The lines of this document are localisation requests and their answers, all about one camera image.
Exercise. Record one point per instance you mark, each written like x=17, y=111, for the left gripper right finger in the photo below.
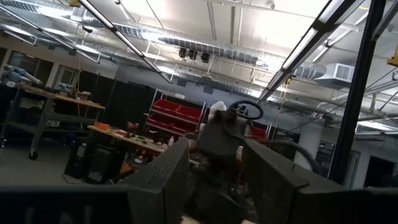
x=311, y=205

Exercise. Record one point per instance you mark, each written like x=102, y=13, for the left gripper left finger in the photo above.
x=93, y=205

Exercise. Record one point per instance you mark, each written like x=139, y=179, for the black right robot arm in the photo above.
x=220, y=137

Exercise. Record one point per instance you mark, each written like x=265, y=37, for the black computer tower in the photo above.
x=77, y=158
x=104, y=165

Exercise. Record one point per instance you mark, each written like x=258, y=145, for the wooden table with tools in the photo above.
x=130, y=138

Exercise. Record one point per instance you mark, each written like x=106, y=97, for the wooden workbench cart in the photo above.
x=46, y=96

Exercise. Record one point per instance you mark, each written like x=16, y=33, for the red bin storage rack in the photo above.
x=174, y=112

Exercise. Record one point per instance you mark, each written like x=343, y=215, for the white ceiling air unit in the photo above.
x=337, y=74

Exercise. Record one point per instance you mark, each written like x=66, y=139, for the white plastic bag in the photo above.
x=217, y=109

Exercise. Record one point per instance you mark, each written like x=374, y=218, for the long ceiling light bar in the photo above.
x=46, y=32
x=130, y=40
x=304, y=43

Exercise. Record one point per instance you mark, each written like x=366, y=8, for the black hanging spotlight cluster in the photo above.
x=192, y=54

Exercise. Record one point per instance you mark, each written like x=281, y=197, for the black vertical frame post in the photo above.
x=357, y=93

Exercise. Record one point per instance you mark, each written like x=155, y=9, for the silver ventilation duct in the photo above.
x=199, y=46

